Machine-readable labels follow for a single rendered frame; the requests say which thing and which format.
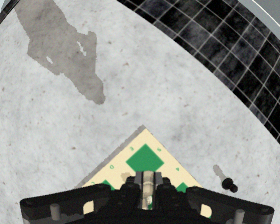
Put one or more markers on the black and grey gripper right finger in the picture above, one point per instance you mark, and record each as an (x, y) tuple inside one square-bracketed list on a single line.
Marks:
[(224, 209)]

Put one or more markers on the black chess pawn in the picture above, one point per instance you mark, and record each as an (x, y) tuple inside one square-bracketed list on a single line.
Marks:
[(227, 184)]

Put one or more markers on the white pawn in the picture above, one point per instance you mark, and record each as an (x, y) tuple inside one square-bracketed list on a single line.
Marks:
[(148, 183)]

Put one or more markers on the green and cream chessboard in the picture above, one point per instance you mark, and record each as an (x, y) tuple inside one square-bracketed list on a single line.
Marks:
[(145, 152)]

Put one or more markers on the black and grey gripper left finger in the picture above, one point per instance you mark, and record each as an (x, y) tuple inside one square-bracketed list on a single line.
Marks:
[(67, 206)]

